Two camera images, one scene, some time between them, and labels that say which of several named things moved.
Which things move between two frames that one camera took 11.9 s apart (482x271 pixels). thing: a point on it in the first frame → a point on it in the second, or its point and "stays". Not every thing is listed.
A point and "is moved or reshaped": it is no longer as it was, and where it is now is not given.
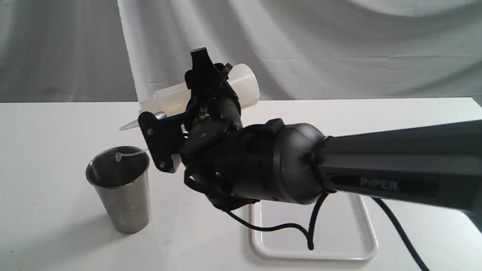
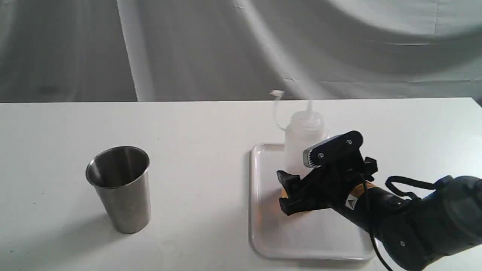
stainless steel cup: x=119 y=174 stays
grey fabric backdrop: x=116 y=51 stays
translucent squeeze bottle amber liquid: x=245 y=79 is moved or reshaped
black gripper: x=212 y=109 → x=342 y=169
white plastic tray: x=342 y=230 stays
